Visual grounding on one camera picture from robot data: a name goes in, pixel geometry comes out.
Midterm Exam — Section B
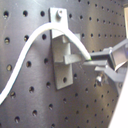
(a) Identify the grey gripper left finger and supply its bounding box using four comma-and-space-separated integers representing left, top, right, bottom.
81, 60, 128, 92

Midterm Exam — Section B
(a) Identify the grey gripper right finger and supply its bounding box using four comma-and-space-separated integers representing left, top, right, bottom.
90, 39, 128, 70

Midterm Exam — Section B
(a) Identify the white cable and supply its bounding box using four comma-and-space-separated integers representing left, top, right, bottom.
0, 22, 94, 106

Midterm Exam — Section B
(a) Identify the grey metal cable clip bracket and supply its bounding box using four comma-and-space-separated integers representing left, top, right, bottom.
49, 7, 82, 89

